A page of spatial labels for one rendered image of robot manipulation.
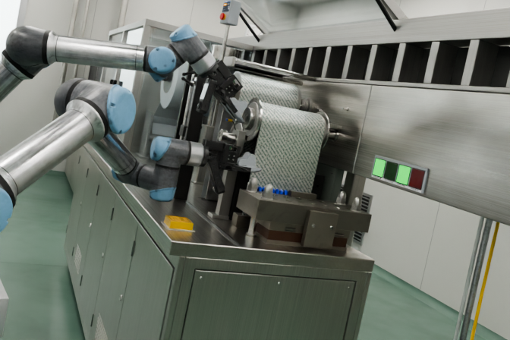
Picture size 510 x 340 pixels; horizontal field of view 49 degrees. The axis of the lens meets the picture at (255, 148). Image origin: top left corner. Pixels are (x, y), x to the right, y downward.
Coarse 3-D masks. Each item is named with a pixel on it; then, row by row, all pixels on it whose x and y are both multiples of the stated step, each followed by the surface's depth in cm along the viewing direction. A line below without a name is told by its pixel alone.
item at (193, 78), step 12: (192, 96) 212; (180, 108) 221; (192, 108) 207; (180, 120) 221; (192, 120) 208; (180, 132) 216; (192, 132) 209; (180, 168) 209; (192, 168) 211; (180, 180) 209; (180, 192) 210
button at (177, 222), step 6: (168, 216) 166; (174, 216) 168; (168, 222) 163; (174, 222) 162; (180, 222) 163; (186, 222) 163; (192, 222) 165; (180, 228) 163; (186, 228) 164; (192, 228) 164
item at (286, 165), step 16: (272, 144) 185; (288, 144) 187; (304, 144) 189; (256, 160) 183; (272, 160) 186; (288, 160) 188; (304, 160) 190; (256, 176) 184; (272, 176) 187; (288, 176) 189; (304, 176) 191
